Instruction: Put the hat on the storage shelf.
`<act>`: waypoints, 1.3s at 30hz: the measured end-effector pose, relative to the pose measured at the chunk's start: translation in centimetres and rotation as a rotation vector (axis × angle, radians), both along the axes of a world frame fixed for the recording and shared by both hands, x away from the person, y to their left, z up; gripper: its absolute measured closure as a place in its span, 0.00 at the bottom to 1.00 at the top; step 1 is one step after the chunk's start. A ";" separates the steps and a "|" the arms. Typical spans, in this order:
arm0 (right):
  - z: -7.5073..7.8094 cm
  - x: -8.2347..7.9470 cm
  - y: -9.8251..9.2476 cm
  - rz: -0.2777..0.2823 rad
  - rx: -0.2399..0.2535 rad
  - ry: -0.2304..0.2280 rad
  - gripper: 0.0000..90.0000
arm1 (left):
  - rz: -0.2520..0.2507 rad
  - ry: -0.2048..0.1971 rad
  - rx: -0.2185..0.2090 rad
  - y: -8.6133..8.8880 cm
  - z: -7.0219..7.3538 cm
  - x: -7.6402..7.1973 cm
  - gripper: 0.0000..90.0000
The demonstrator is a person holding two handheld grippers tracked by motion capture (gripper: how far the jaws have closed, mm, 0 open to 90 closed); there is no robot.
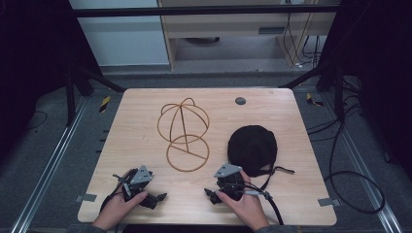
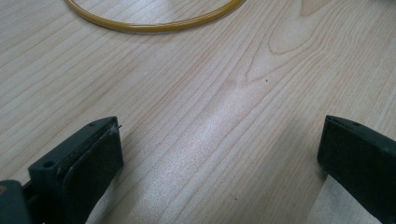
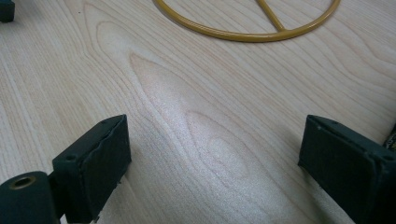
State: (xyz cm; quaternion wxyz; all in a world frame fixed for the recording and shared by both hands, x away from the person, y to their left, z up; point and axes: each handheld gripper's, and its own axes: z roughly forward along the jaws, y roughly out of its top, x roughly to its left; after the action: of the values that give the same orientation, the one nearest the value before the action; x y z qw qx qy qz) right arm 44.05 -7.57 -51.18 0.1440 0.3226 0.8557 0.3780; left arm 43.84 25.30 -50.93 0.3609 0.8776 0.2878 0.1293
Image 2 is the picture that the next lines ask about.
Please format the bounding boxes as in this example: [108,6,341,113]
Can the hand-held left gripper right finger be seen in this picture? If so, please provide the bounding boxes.
[317,115,396,224]

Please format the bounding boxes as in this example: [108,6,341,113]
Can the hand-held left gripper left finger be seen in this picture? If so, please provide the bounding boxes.
[27,116,124,224]

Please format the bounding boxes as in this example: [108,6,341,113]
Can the yellow rubber ring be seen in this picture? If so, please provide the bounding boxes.
[64,0,247,35]

